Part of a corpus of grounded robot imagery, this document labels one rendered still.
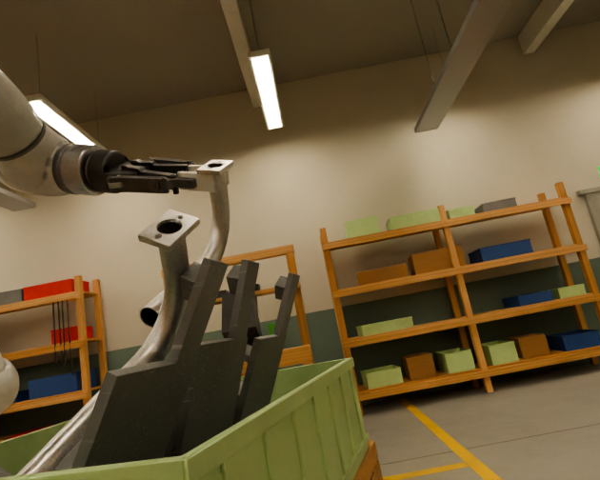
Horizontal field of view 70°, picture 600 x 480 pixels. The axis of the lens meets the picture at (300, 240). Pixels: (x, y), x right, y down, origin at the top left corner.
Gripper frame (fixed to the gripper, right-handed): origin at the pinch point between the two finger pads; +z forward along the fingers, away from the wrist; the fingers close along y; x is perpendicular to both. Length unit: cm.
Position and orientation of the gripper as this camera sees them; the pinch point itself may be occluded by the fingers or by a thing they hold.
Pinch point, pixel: (204, 178)
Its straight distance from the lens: 72.9
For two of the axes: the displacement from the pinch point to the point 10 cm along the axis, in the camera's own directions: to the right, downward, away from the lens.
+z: 9.6, 1.0, -2.5
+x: 0.3, 8.9, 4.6
